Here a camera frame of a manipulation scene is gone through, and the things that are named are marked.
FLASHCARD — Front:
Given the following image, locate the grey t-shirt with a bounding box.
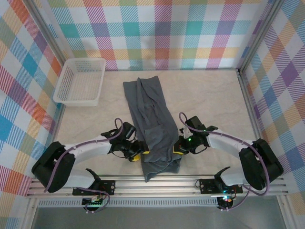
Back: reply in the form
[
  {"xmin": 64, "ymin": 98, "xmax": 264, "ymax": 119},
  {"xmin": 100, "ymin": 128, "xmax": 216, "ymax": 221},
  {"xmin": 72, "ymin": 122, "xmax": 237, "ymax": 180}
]
[{"xmin": 122, "ymin": 75, "xmax": 183, "ymax": 183}]

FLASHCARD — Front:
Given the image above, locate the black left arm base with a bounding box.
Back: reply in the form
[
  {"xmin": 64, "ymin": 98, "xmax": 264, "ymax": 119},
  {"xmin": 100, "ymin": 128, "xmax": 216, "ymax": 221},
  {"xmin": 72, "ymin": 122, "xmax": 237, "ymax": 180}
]
[{"xmin": 72, "ymin": 168, "xmax": 116, "ymax": 197}]

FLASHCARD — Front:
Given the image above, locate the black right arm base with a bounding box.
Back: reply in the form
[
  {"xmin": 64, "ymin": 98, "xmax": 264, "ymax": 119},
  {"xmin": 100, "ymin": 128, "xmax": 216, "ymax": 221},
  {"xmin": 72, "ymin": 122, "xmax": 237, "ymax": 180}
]
[{"xmin": 199, "ymin": 166, "xmax": 244, "ymax": 195}]

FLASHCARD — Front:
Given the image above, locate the left electronics board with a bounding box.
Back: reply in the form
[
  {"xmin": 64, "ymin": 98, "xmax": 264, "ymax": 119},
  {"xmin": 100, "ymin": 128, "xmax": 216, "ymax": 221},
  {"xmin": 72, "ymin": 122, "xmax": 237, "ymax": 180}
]
[{"xmin": 81, "ymin": 196, "xmax": 104, "ymax": 208}]

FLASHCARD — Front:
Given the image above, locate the electronics board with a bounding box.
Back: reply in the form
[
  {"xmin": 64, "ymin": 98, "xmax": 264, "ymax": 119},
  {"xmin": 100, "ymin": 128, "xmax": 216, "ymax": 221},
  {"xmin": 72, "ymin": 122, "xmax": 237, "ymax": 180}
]
[
  {"xmin": 217, "ymin": 195, "xmax": 235, "ymax": 210},
  {"xmin": 81, "ymin": 196, "xmax": 104, "ymax": 208}
]

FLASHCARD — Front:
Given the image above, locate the right electronics board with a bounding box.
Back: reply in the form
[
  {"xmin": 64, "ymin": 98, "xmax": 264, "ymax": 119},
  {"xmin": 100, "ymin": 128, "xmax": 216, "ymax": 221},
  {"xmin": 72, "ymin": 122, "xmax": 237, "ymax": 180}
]
[{"xmin": 217, "ymin": 195, "xmax": 235, "ymax": 210}]

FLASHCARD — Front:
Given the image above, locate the white plastic mesh basket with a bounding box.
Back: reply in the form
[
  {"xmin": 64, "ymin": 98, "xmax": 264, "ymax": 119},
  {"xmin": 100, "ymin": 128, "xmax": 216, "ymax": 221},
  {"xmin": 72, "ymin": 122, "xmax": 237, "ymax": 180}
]
[{"xmin": 52, "ymin": 57, "xmax": 107, "ymax": 107}]

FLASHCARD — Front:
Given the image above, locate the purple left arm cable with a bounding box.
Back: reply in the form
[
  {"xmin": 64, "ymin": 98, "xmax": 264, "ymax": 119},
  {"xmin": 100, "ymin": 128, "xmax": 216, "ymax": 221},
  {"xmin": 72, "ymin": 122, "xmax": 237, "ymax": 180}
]
[{"xmin": 43, "ymin": 117, "xmax": 125, "ymax": 194}]

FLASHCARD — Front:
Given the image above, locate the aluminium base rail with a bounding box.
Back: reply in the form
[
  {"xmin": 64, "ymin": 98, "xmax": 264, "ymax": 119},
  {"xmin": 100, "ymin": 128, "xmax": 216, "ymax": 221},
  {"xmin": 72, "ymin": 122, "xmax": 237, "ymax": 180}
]
[{"xmin": 26, "ymin": 175, "xmax": 286, "ymax": 198}]

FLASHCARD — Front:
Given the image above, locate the perforated grey cable duct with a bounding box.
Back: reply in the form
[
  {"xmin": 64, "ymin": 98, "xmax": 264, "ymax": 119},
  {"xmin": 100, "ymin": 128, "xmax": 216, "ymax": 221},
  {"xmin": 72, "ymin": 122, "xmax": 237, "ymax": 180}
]
[{"xmin": 38, "ymin": 197, "xmax": 220, "ymax": 208}]

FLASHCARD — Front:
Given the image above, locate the right aluminium frame post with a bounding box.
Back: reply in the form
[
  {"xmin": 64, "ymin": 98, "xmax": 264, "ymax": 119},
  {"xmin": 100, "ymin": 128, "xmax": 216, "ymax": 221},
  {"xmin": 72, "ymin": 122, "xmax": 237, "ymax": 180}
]
[{"xmin": 236, "ymin": 0, "xmax": 285, "ymax": 74}]

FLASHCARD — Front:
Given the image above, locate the aluminium frame post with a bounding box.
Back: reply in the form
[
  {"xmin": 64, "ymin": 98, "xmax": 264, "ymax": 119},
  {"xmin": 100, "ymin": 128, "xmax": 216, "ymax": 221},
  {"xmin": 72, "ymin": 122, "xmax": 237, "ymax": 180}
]
[
  {"xmin": 28, "ymin": 0, "xmax": 69, "ymax": 72},
  {"xmin": 236, "ymin": 0, "xmax": 285, "ymax": 74}
]

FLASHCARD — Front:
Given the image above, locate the left aluminium frame post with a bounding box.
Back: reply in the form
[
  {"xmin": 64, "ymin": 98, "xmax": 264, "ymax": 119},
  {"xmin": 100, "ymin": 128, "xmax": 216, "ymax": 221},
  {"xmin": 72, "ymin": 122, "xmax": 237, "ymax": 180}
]
[{"xmin": 28, "ymin": 0, "xmax": 69, "ymax": 72}]

